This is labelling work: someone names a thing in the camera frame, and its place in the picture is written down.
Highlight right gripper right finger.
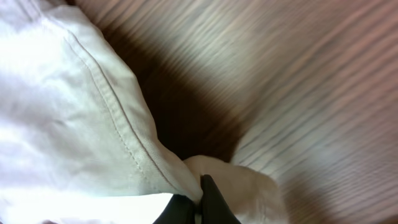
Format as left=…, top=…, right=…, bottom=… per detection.
left=200, top=174, right=241, bottom=224

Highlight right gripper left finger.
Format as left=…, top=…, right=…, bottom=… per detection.
left=154, top=194, right=195, bottom=224

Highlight beige khaki shorts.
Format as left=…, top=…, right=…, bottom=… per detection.
left=1, top=1, right=289, bottom=223

